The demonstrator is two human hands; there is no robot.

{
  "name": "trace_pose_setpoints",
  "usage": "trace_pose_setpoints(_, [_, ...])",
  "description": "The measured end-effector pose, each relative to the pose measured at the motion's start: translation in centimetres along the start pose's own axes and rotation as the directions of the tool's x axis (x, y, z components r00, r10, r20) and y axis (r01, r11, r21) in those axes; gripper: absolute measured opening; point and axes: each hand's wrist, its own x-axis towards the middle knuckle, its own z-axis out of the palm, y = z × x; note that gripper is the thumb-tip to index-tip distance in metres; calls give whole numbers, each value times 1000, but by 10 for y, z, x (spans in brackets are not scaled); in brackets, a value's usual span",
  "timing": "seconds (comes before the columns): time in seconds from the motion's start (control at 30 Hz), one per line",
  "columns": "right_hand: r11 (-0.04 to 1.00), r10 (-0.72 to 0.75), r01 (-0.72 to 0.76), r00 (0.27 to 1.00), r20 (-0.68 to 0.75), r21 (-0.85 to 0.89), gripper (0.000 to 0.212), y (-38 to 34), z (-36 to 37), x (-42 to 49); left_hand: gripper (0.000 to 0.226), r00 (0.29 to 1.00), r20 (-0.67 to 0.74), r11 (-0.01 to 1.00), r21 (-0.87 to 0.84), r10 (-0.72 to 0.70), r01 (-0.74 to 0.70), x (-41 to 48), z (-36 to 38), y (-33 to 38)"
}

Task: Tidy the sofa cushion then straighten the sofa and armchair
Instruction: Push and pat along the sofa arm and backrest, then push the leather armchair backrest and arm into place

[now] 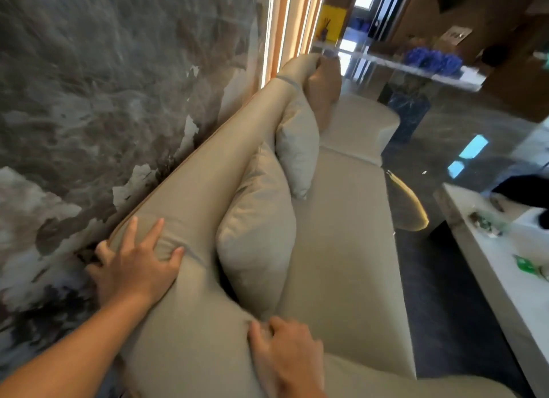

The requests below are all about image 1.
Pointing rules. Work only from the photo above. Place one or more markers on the person's left hand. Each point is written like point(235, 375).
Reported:
point(133, 273)

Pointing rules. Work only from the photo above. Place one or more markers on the person's right hand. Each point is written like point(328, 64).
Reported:
point(291, 359)

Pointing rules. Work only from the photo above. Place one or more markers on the beige sofa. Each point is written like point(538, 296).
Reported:
point(343, 247)

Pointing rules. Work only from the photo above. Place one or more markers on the beige cushion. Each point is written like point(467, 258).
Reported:
point(257, 239)

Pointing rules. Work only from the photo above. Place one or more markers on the grey-beige cushion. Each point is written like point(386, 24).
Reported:
point(298, 149)

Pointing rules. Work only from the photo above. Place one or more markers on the brown cushion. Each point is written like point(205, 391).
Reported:
point(324, 93)

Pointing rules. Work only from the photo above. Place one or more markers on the person's left forearm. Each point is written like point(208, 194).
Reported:
point(73, 359)

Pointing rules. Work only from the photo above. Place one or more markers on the white coffee table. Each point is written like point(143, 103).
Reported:
point(502, 290)

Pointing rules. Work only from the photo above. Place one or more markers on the glass ashtray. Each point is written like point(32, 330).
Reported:
point(484, 224)

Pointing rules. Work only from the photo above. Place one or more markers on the green packet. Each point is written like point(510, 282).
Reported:
point(526, 265)

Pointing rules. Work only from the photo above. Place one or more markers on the black garment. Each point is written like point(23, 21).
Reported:
point(523, 192)

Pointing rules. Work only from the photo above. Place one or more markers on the glass console table top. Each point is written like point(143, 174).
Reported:
point(386, 63)

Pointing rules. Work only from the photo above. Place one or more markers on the yellow picture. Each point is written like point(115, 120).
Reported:
point(332, 20)

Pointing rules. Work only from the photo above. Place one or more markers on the blue flower bunch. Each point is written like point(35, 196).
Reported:
point(433, 61)

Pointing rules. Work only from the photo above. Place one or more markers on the white sign card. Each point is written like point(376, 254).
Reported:
point(456, 35)

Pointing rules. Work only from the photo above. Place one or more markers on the dark blue marble pedestal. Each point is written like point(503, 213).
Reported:
point(407, 114)

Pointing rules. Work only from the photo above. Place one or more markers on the lit wooden wall slats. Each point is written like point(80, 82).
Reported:
point(291, 24)

